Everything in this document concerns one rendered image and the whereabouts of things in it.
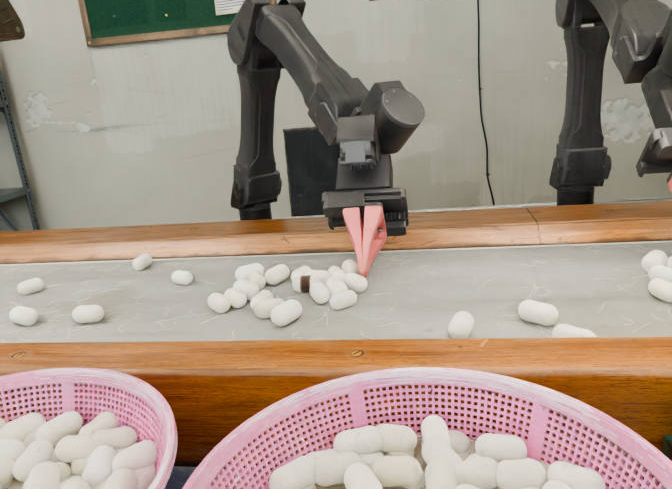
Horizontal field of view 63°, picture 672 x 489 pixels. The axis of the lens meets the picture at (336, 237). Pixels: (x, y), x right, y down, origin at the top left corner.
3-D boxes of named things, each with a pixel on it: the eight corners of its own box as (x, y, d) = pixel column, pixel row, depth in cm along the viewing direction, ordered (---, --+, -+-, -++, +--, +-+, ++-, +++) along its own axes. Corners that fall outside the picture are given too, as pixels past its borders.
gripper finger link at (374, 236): (380, 259, 60) (382, 191, 65) (316, 261, 61) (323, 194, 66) (386, 288, 66) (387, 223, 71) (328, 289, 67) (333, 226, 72)
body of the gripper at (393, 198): (405, 199, 64) (405, 151, 68) (320, 204, 66) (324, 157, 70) (409, 230, 69) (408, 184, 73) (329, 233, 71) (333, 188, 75)
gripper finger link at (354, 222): (402, 258, 60) (402, 190, 65) (338, 261, 61) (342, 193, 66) (406, 288, 65) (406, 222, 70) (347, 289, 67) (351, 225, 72)
